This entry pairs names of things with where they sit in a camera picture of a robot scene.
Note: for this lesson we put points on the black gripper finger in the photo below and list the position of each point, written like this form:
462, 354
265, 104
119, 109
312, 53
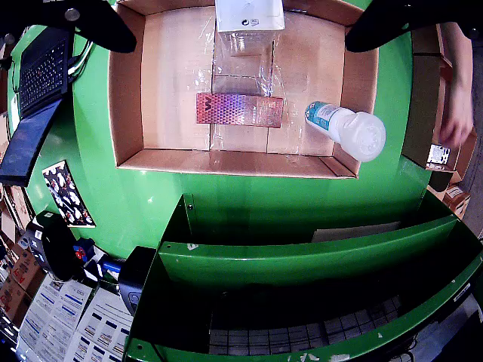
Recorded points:
415, 15
56, 15

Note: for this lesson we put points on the tall white carton box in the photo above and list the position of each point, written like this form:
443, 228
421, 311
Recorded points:
249, 15

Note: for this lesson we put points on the person's bare forearm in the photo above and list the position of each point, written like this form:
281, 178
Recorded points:
458, 68

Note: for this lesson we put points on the shallow cardboard tray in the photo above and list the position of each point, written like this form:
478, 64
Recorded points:
173, 113

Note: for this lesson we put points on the pink holographic product box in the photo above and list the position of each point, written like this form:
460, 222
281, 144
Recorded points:
237, 109

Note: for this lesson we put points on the grey cardboard sheet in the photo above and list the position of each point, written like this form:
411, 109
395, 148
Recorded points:
354, 231

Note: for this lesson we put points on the cardboard carton red print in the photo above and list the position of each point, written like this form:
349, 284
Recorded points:
20, 279

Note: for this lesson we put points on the black box device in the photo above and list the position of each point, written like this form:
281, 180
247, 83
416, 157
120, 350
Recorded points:
134, 271

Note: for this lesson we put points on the person's bare hand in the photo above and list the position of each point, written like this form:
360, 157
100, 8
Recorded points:
458, 128

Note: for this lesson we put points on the black laptop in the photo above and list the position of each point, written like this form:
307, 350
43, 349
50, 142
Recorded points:
41, 75

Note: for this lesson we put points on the white bottle teal label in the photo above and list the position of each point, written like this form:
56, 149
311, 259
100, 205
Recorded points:
351, 130

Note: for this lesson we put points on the penguin print card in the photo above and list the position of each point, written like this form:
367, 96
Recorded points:
68, 196

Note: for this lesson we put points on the black round device on stand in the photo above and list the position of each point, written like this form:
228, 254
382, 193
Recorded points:
60, 249

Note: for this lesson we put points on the red blue small object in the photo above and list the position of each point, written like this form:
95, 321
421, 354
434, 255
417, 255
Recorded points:
81, 252

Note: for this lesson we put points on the green metal shelf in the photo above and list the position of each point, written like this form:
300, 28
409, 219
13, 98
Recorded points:
302, 256

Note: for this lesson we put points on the printed paper sheet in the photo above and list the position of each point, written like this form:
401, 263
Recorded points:
105, 328
56, 313

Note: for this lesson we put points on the grey grid panel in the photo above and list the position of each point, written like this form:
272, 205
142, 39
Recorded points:
302, 335

